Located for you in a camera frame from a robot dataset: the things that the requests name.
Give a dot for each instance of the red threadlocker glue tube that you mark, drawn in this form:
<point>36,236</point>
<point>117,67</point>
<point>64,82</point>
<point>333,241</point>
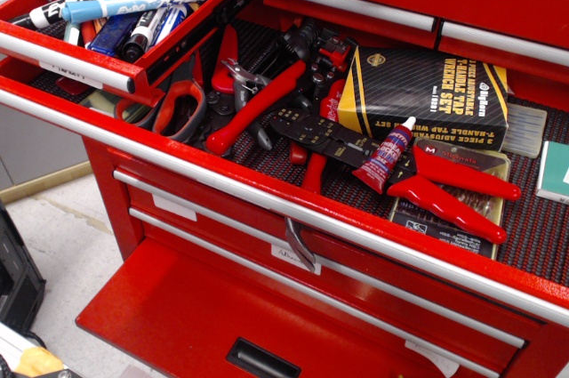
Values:
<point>376,170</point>

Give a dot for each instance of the large red tool drawer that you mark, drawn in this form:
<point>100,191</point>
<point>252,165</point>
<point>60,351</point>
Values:
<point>311,151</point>

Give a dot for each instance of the open red bottom drawer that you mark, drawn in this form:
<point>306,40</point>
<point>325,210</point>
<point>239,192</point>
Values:
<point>183,313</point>

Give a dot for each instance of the small red marker drawer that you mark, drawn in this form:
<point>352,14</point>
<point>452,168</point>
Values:
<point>61,50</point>

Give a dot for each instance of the red tool chest cabinet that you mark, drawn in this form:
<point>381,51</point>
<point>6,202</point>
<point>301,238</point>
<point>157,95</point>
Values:
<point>529,38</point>

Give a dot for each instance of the black yellow tap wrench box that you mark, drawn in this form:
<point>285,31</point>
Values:
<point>457,100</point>

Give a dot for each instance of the black capped dry-erase marker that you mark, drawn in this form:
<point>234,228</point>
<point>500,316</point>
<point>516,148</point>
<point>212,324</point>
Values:
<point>143,34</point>

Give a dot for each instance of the drill bit index case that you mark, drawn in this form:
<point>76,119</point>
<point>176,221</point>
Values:
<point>453,194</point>

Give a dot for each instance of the blue rectangular eraser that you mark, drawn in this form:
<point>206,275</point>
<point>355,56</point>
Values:
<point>112,35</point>

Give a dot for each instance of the clear plastic bit case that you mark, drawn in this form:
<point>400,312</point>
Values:
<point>526,127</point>

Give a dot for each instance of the light blue Expo marker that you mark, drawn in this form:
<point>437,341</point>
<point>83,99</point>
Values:
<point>82,11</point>

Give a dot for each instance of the teal white box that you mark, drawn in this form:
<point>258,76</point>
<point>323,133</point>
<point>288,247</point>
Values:
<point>552,182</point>

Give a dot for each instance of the black Expo marker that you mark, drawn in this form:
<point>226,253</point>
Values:
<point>43,16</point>

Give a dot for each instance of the black plastic crate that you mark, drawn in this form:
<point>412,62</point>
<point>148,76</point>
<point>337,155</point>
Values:
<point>22,285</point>

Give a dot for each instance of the long red handled pliers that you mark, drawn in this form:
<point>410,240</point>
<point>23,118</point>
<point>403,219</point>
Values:
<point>255,106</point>

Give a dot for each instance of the silver hook on handle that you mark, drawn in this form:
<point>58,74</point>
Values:
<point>296,242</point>

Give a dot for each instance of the small red wire stripper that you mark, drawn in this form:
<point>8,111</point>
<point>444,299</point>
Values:
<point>222,81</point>

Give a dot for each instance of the red grey handled scissors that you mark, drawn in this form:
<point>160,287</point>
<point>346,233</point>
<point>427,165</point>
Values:
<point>179,113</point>

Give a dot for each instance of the red handled wire crimper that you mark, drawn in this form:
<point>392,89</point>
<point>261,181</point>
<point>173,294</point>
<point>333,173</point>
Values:
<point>328,138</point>

